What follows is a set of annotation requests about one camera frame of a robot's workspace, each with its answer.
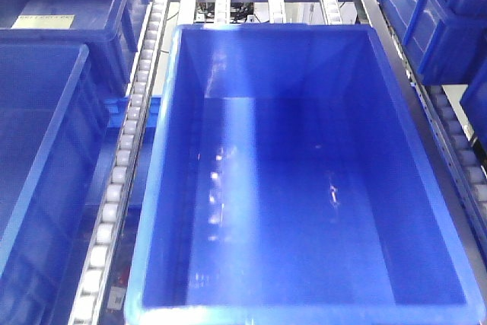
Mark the large blue centre bin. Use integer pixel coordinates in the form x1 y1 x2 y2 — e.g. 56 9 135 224
125 24 486 324

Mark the blue bin left rear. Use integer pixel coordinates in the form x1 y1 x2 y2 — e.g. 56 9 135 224
1 0 151 95

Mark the blue bin left front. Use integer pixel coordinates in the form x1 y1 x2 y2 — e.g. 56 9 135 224
1 43 109 324

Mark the right roller track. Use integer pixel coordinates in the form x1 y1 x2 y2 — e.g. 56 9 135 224
359 0 487 227

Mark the white roller track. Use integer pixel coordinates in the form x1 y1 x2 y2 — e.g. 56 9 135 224
68 0 170 324

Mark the blue bin right rear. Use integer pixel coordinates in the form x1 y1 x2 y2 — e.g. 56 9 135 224
378 0 486 85

